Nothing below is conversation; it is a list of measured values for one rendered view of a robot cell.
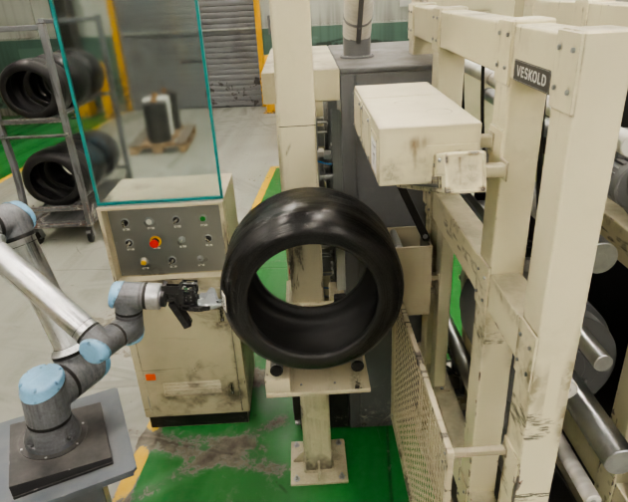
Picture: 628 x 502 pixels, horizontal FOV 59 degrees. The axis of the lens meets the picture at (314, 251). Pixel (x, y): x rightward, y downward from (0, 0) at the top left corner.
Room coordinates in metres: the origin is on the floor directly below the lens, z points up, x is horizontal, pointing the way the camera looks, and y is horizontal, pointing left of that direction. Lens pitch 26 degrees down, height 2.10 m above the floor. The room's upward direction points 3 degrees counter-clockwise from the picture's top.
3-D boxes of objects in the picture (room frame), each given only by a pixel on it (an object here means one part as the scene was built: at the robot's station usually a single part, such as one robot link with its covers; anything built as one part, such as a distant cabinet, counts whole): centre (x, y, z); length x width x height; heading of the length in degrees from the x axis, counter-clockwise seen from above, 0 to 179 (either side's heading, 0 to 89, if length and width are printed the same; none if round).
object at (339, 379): (1.71, 0.01, 0.80); 0.37 x 0.36 x 0.02; 90
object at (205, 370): (2.45, 0.66, 0.63); 0.56 x 0.41 x 1.27; 90
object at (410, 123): (1.59, -0.28, 1.71); 0.61 x 0.25 x 0.15; 0
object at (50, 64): (5.39, 2.32, 0.96); 1.36 x 0.71 x 1.92; 174
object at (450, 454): (1.48, -0.32, 0.65); 0.90 x 0.02 x 0.70; 0
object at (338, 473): (1.97, 0.03, 0.02); 0.27 x 0.27 x 0.04; 0
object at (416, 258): (1.93, -0.37, 1.05); 0.20 x 0.15 x 0.30; 0
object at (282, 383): (1.71, 0.15, 0.84); 0.36 x 0.09 x 0.06; 0
